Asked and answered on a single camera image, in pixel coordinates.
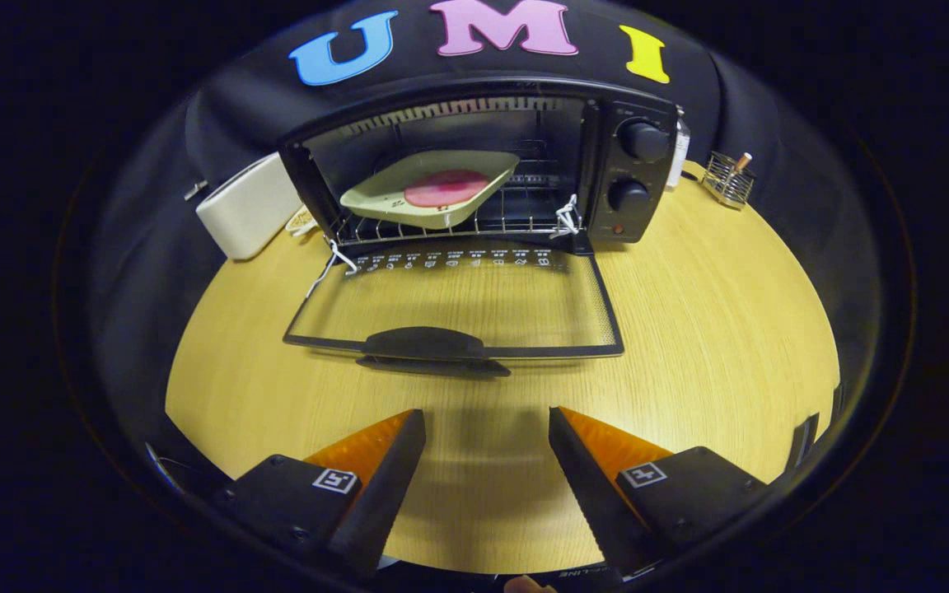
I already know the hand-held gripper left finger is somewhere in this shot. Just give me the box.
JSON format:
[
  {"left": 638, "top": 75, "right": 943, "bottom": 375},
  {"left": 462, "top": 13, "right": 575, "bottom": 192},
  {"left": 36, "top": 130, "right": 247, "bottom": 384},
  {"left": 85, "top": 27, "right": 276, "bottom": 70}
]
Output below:
[{"left": 213, "top": 409, "right": 428, "bottom": 575}]

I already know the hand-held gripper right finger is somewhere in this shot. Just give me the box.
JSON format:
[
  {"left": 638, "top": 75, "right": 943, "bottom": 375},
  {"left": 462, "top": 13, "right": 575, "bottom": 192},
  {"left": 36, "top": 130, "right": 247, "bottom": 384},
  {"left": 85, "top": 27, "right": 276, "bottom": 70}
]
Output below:
[{"left": 548, "top": 406, "right": 770, "bottom": 577}]

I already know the wire mesh holder basket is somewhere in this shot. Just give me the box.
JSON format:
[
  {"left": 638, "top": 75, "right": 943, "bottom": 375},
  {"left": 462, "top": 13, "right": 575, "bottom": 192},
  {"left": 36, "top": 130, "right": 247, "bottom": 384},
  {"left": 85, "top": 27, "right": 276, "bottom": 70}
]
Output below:
[{"left": 703, "top": 151, "right": 756, "bottom": 210}]

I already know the pink ham slice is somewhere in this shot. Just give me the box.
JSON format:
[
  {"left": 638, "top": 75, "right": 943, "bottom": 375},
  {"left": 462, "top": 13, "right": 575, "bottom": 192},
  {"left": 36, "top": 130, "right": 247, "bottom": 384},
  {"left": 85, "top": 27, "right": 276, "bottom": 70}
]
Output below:
[{"left": 404, "top": 170, "right": 490, "bottom": 208}]

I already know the white pop-up toaster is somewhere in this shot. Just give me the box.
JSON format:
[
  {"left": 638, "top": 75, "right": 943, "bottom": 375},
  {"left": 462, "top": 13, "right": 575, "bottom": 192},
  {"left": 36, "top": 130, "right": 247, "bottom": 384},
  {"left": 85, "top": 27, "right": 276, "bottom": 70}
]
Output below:
[{"left": 196, "top": 152, "right": 304, "bottom": 261}]

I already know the black toaster oven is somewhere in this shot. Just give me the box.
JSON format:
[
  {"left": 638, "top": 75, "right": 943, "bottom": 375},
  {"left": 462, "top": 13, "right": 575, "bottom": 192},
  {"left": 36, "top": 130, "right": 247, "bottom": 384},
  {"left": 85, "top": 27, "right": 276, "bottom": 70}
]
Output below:
[{"left": 279, "top": 78, "right": 680, "bottom": 380}]

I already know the clear plastic bottle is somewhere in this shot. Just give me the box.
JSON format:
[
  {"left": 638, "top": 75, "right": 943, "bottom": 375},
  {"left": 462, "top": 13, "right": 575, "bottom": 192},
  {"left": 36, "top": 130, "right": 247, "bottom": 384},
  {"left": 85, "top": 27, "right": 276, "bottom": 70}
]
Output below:
[{"left": 666, "top": 111, "right": 691, "bottom": 192}]

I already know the cream square plate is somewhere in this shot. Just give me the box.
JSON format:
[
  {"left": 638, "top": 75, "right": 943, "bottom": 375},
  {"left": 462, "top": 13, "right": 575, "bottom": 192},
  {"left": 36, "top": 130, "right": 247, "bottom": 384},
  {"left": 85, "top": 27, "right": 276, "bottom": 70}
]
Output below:
[{"left": 340, "top": 150, "right": 520, "bottom": 230}]

